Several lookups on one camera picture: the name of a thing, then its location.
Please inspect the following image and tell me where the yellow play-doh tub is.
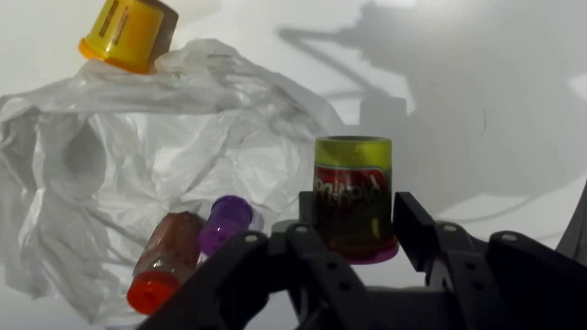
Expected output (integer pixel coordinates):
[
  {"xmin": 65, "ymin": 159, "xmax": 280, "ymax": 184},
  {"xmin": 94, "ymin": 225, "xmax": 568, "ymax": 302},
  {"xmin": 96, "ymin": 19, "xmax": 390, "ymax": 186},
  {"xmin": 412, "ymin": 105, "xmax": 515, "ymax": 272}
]
[{"xmin": 80, "ymin": 0, "xmax": 179, "ymax": 72}]

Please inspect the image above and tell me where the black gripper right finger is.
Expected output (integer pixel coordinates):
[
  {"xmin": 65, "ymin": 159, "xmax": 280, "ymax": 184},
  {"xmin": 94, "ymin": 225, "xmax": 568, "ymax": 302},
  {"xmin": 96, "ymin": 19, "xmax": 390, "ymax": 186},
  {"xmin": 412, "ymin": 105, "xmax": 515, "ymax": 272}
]
[{"xmin": 395, "ymin": 192, "xmax": 587, "ymax": 330}]

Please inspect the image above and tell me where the purple play-doh tub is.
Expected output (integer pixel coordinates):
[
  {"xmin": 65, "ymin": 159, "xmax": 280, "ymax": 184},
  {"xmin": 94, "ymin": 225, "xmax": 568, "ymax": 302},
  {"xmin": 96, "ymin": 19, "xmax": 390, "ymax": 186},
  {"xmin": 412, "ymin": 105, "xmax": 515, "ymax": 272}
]
[{"xmin": 199, "ymin": 195, "xmax": 254, "ymax": 256}]

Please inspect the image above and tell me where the brown spice jar red lid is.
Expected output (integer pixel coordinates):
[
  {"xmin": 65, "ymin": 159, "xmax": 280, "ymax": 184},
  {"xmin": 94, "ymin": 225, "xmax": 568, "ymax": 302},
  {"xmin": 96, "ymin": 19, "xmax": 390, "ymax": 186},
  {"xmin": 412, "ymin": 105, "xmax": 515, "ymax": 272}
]
[{"xmin": 127, "ymin": 212, "xmax": 205, "ymax": 314}]

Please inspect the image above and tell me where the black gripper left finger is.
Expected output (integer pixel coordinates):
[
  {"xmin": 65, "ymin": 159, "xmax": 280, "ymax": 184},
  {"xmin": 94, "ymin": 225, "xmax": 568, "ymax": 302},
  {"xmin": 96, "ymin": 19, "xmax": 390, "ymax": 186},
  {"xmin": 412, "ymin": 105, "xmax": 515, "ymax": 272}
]
[{"xmin": 138, "ymin": 190, "xmax": 390, "ymax": 330}]

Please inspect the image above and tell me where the yellow-green play-doh tub pink lid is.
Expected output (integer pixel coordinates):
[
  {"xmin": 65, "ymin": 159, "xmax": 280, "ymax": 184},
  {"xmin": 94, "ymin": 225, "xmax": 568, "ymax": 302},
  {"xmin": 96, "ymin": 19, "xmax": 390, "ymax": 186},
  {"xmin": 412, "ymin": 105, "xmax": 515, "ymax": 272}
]
[{"xmin": 315, "ymin": 135, "xmax": 399, "ymax": 263}]

